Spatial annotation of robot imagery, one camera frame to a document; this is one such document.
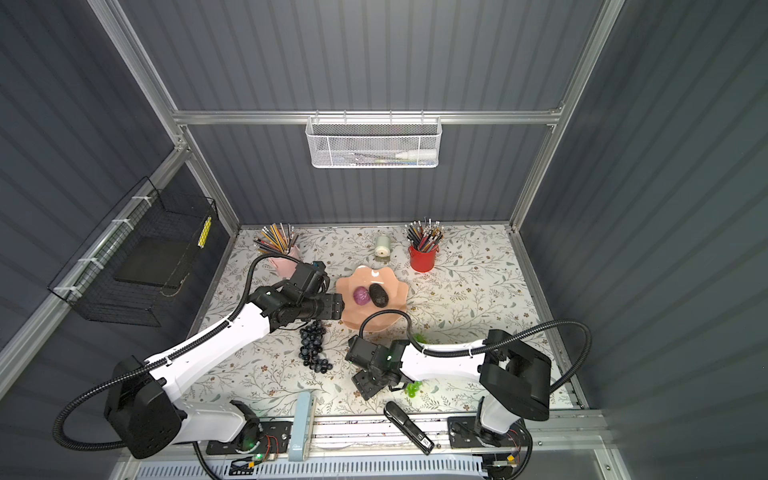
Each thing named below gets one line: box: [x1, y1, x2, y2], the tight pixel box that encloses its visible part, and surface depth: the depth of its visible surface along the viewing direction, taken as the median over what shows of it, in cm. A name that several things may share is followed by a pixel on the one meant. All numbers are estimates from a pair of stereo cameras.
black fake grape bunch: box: [298, 320, 333, 374], surface depth 86 cm
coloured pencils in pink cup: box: [253, 222, 299, 255], surface depth 102 cm
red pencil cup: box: [409, 246, 437, 273], surface depth 109 cm
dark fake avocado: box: [369, 283, 389, 308], surface depth 97 cm
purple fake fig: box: [353, 286, 371, 306], surface depth 97 cm
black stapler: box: [383, 400, 435, 455], surface depth 74 cm
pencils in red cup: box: [405, 216, 444, 253], surface depth 99 cm
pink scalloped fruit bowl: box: [336, 265, 409, 331], surface depth 100 cm
